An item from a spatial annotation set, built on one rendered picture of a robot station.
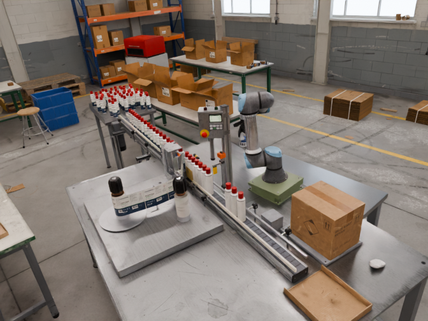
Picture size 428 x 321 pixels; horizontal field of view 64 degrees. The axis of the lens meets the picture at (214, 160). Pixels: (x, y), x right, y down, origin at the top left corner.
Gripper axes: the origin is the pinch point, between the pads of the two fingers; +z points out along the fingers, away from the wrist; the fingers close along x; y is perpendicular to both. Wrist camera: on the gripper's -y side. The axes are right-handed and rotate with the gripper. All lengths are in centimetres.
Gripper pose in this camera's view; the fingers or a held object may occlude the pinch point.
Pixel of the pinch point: (243, 139)
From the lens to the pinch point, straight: 288.9
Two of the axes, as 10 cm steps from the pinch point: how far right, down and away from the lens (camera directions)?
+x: 7.5, -3.6, 5.6
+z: 0.7, 8.8, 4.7
